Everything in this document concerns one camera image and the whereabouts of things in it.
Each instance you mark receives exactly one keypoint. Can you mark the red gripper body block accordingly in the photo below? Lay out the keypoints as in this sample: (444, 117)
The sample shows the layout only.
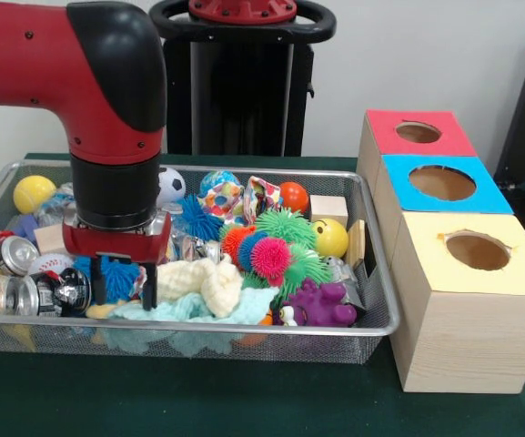
(116, 246)

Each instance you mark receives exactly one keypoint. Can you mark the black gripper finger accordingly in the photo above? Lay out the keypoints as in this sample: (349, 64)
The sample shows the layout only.
(98, 280)
(149, 287)

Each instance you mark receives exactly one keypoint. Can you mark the yellow duck plush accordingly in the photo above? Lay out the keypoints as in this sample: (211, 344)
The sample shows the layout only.
(98, 310)

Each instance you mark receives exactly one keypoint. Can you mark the mint green muslin cloth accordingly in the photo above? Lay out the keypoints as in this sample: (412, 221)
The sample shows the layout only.
(253, 305)

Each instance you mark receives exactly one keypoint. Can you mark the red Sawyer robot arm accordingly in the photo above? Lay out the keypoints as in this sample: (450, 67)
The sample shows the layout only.
(39, 68)

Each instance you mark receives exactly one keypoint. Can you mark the metal mesh bin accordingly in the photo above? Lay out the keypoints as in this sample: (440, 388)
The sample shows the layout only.
(62, 346)

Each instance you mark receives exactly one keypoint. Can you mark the wooden three-hole box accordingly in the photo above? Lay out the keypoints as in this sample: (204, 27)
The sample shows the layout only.
(462, 337)

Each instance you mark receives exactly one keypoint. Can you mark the large blue spiky ball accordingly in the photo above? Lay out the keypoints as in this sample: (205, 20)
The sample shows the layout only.
(123, 277)

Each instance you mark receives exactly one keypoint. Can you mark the white baseball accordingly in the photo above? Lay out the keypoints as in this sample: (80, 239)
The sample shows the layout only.
(53, 264)

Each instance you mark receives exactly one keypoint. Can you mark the cream fleece cloth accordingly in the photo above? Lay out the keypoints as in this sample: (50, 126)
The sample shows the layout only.
(207, 282)

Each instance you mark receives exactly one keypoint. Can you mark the black and white soccer ball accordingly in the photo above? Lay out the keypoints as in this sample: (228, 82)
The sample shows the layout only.
(173, 184)

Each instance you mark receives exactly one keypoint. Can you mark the yellow tennis ball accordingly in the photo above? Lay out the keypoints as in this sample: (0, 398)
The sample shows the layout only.
(33, 193)

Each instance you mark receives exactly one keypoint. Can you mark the dark green table cloth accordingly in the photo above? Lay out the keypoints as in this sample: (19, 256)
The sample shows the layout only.
(198, 400)

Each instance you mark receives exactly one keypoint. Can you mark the pink spiky ball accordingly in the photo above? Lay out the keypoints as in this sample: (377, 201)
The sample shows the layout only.
(272, 255)

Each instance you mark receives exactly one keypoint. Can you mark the green spiky ball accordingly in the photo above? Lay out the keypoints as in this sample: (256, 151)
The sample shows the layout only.
(285, 225)

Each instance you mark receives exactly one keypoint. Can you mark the orange-red smooth ball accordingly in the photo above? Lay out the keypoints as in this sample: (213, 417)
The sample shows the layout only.
(293, 196)

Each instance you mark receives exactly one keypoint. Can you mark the purple spiky monster toy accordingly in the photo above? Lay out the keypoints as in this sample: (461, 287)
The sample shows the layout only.
(321, 307)

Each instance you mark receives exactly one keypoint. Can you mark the yellow smiley ball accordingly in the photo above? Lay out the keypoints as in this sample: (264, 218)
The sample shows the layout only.
(330, 236)

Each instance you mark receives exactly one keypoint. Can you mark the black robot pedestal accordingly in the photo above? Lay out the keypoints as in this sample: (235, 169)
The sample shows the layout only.
(239, 100)

